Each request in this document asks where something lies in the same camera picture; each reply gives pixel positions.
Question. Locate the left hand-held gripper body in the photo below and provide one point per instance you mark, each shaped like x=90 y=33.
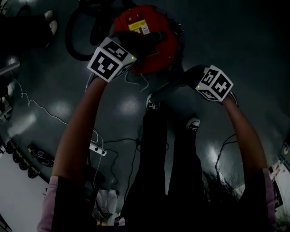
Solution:
x=108 y=60

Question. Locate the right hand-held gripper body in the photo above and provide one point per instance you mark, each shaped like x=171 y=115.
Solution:
x=215 y=83

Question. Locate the red vacuum cleaner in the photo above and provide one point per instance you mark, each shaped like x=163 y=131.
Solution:
x=163 y=45

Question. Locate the person's left forearm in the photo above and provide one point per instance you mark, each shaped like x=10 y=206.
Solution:
x=79 y=127

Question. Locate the person's right forearm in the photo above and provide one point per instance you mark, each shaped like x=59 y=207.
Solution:
x=244 y=136

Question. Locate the person's right sneaker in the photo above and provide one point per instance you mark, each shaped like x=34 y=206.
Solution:
x=193 y=124

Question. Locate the person's sneaker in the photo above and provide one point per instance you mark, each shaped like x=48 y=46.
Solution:
x=153 y=103
x=193 y=124

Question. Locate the person's left sneaker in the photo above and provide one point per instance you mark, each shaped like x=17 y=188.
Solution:
x=153 y=103

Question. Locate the white power strip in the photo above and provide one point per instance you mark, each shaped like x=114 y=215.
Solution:
x=97 y=149

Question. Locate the person's black trousers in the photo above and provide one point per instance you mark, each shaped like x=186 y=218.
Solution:
x=158 y=170

